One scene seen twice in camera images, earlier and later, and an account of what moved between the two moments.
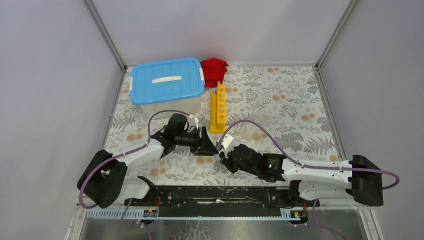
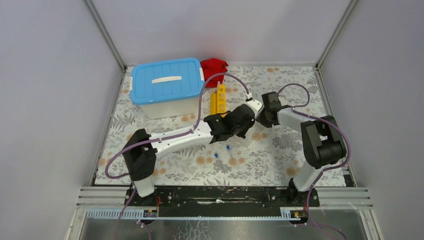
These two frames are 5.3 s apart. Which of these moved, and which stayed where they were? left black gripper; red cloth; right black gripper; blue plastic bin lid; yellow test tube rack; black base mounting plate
Moved: right black gripper; left black gripper
Stayed: black base mounting plate; yellow test tube rack; blue plastic bin lid; red cloth
